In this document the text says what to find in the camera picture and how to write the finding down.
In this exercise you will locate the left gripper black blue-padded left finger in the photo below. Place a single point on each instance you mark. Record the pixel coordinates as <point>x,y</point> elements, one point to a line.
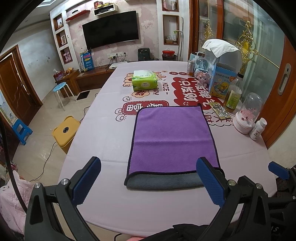
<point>41,220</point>

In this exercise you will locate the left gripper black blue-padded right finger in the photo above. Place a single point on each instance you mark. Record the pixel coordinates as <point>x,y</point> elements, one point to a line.
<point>243,212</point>

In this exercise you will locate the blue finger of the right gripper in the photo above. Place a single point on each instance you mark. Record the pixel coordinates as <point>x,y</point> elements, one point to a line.
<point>279,170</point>

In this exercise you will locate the purple grey microfibre towel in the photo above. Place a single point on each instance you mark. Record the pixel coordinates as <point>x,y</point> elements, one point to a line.
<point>166,144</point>

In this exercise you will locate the white pill bottle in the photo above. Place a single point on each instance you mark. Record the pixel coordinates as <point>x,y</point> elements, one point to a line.
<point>257,129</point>

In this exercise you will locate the pink blanket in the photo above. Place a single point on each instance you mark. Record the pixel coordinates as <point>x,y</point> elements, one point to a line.
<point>11,210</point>

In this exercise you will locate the yellow plastic stool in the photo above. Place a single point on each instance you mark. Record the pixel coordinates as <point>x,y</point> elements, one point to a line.
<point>65,133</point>

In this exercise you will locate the pink glass dome ornament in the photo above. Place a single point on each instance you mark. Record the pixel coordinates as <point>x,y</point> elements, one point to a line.
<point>246,117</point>

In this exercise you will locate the pink printed tablecloth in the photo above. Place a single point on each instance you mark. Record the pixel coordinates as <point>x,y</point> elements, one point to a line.
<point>106,132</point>

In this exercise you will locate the blue step stool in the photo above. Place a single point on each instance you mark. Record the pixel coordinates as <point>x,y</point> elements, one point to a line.
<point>22,131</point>

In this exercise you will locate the rhinestone sticker card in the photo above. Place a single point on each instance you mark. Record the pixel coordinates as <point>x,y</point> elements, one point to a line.
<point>219,110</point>

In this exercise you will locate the yellow oil bottle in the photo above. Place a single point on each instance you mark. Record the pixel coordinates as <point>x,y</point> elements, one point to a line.
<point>234,93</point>

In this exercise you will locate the blue duck picture box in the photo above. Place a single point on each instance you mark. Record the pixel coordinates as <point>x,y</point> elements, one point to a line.
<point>222,76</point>

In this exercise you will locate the wooden door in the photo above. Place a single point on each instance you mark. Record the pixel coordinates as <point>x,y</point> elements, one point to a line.
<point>16,86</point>

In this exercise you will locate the red snack box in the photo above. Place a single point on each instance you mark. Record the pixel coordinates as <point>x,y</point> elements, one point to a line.
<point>58,75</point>

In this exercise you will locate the wooden tv cabinet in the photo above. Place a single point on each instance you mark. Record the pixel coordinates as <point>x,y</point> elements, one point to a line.
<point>93,79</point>

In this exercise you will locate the pink figure toy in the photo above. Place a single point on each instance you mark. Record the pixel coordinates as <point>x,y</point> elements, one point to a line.
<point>203,78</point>

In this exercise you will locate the white water dispenser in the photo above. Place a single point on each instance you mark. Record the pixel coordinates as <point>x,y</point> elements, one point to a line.
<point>217,50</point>

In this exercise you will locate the snow globe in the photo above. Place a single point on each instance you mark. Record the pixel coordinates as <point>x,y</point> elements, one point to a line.
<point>201,66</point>

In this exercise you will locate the orange drink can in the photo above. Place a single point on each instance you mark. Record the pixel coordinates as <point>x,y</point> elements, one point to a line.
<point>190,67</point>

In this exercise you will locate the green tissue pack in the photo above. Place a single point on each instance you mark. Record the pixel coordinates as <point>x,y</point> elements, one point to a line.
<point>144,80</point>

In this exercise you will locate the blue poster box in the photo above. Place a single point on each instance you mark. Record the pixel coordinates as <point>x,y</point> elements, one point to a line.
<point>86,61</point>

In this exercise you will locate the black air fryer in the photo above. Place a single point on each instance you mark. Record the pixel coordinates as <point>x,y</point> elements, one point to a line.
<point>144,54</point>

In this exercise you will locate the red cooking pot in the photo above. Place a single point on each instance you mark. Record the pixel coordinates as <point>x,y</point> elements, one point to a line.
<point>169,55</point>

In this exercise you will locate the black flat television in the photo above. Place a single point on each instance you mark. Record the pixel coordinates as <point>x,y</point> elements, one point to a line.
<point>111,29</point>

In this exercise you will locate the white wall shelf unit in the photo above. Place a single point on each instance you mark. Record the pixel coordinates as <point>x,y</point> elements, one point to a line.
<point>62,37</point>

